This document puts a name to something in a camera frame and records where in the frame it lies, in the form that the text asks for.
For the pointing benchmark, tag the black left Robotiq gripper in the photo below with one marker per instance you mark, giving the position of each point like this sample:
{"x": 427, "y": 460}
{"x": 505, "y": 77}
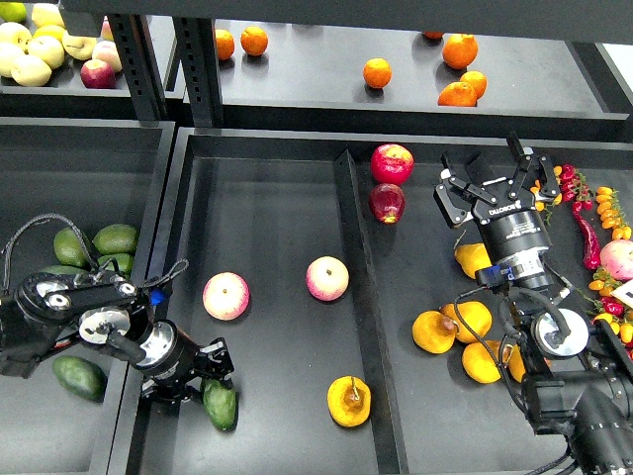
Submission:
{"x": 168, "y": 363}

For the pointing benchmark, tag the avocado of pile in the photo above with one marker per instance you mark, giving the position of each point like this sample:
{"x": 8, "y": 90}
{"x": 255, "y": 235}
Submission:
{"x": 116, "y": 238}
{"x": 68, "y": 250}

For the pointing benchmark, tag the red chili pepper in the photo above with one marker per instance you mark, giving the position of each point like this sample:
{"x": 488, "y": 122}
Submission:
{"x": 591, "y": 247}

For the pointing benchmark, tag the avocado top right of pile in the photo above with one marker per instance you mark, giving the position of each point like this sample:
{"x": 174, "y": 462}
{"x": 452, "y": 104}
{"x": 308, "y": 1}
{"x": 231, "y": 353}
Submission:
{"x": 116, "y": 238}

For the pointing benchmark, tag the pink apple right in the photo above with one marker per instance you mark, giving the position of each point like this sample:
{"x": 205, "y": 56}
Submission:
{"x": 327, "y": 278}

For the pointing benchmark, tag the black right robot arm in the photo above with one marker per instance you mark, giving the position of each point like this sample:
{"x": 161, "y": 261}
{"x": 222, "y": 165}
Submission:
{"x": 578, "y": 378}

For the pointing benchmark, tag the black left tray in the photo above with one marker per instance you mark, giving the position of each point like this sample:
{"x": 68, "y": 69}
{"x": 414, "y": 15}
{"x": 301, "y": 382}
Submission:
{"x": 93, "y": 173}

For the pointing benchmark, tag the yellow apple on shelf front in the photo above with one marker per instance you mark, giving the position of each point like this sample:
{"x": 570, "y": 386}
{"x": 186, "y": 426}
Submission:
{"x": 30, "y": 71}

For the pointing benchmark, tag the large orange on shelf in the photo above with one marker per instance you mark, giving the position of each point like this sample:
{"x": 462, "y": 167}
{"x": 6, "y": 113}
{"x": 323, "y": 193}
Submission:
{"x": 460, "y": 50}

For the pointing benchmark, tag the pink peach right edge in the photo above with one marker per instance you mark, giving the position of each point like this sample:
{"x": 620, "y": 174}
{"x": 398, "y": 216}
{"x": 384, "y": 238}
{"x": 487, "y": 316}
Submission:
{"x": 616, "y": 259}

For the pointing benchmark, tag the lone yellow pear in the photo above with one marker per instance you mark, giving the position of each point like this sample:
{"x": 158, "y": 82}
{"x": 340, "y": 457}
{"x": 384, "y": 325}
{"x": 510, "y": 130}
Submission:
{"x": 472, "y": 257}

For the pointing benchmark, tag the orange on shelf centre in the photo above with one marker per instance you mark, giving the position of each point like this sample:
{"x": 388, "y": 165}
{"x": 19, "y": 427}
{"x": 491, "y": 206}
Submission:
{"x": 377, "y": 73}

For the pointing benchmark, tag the bright red apple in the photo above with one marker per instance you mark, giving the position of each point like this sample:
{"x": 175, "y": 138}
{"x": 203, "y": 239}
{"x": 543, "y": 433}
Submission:
{"x": 391, "y": 163}

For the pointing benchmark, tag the black tray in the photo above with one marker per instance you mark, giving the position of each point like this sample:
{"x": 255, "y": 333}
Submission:
{"x": 265, "y": 209}
{"x": 93, "y": 173}

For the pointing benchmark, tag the orange on shelf front right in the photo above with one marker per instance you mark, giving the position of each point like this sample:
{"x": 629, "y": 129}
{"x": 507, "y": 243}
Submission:
{"x": 458, "y": 94}

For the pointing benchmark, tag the avocado top left of pile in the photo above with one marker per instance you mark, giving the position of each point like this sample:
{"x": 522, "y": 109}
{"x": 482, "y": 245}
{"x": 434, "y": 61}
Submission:
{"x": 68, "y": 250}

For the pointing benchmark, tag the orange cherry tomato vine right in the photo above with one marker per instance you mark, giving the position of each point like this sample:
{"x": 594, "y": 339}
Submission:
{"x": 611, "y": 213}

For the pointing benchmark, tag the orange cherry tomato vine left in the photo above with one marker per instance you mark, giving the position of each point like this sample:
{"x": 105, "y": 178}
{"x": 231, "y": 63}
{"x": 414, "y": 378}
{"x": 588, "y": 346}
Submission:
{"x": 545, "y": 209}

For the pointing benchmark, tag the green avocado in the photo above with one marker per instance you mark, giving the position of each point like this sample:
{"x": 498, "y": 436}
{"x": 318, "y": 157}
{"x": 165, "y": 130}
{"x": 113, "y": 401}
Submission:
{"x": 220, "y": 403}

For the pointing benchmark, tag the pink apple left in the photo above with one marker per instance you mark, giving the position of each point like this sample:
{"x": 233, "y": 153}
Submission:
{"x": 226, "y": 296}

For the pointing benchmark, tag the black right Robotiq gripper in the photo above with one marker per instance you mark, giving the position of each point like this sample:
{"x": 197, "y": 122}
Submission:
{"x": 511, "y": 229}

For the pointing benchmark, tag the pink apple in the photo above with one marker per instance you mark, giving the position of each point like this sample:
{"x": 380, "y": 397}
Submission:
{"x": 327, "y": 278}
{"x": 226, "y": 296}

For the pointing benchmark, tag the red apple on shelf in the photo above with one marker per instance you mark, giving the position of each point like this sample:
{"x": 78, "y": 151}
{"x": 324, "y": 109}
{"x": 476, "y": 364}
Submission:
{"x": 98, "y": 74}

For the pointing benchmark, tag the avocado pile middle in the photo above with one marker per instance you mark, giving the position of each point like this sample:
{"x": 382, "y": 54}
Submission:
{"x": 122, "y": 262}

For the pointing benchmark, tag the lone avocado bottom left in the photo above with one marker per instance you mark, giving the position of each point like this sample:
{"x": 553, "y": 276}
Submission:
{"x": 80, "y": 377}

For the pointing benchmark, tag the orange cherry tomato vine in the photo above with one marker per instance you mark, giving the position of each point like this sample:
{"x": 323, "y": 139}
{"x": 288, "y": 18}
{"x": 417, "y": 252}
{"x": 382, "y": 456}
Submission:
{"x": 611, "y": 213}
{"x": 545, "y": 209}

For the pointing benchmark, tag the black tray divider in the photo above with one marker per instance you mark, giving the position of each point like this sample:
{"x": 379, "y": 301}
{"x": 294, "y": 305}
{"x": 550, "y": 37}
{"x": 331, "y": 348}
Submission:
{"x": 389, "y": 444}

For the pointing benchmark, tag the orange on shelf far left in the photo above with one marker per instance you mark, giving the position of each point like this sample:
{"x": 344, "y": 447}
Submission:
{"x": 225, "y": 44}

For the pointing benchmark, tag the dark red apple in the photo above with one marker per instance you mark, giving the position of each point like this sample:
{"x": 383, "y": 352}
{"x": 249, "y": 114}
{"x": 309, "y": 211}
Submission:
{"x": 387, "y": 203}

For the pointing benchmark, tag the black middle tray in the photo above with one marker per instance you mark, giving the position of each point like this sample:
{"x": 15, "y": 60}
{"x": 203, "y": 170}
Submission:
{"x": 265, "y": 209}

